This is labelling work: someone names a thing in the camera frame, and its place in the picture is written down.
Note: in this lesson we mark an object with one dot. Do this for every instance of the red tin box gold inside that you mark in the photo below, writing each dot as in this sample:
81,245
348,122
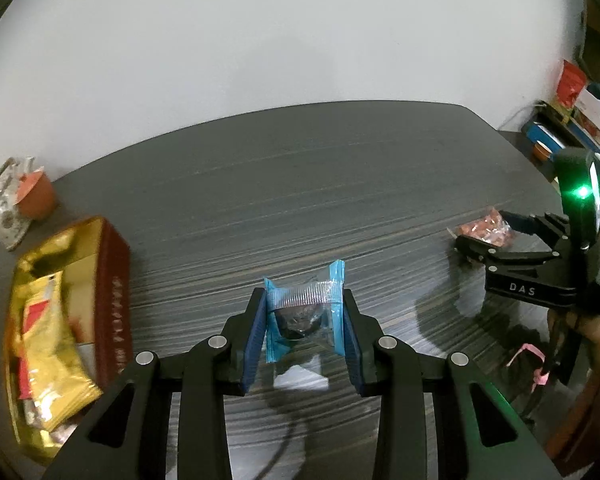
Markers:
112,280

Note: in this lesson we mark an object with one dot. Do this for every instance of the small orange cup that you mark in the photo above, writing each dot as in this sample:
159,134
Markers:
541,152

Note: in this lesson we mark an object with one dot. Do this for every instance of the orange ceramic cup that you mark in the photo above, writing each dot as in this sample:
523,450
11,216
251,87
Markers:
37,197

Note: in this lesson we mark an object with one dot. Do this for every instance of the clear packet of orange snacks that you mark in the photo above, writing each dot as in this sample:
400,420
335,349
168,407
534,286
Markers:
485,227

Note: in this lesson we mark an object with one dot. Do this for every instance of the blue-ended clear candy packet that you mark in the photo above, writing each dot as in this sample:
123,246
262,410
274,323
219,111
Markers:
300,300

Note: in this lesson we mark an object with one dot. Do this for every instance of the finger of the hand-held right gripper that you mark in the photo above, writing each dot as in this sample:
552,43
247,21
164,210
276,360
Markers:
517,221
480,252

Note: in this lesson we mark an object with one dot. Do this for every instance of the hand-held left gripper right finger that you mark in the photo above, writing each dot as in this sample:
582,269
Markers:
352,340

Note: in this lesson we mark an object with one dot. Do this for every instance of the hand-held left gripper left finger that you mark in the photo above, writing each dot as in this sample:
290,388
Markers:
254,340

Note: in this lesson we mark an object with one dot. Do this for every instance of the navy and pale blue packet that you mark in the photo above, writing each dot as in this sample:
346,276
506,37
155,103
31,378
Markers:
87,352

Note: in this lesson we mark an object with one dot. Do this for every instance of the yellow packet with gold print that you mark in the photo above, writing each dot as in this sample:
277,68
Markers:
60,370

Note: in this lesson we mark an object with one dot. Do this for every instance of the white box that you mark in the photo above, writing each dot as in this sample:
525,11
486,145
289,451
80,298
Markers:
597,110

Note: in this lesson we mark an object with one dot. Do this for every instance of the pink ribbon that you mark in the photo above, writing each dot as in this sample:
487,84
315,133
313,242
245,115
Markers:
527,349

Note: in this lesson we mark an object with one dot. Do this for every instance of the red snack packet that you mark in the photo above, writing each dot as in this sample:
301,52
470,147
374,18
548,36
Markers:
35,317

